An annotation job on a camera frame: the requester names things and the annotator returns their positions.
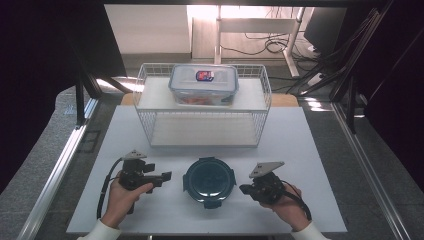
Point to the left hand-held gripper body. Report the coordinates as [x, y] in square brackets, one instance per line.
[133, 176]

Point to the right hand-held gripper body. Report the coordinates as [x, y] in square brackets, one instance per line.
[266, 186]

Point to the dark teal round lid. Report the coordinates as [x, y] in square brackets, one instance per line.
[209, 181]

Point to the clear rectangular food container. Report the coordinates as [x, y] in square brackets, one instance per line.
[203, 85]

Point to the person's left hand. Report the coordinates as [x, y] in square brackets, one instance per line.
[118, 206]

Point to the person's right hand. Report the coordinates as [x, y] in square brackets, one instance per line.
[290, 211]

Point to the wooden board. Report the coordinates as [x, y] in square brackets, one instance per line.
[283, 100]

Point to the black stand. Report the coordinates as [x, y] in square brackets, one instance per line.
[80, 100]
[350, 106]

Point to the white cabinet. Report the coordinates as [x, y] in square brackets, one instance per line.
[150, 30]

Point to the metal rail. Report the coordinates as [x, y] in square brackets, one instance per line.
[370, 180]
[55, 180]

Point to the white desk frame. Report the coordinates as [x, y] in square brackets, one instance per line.
[256, 25]

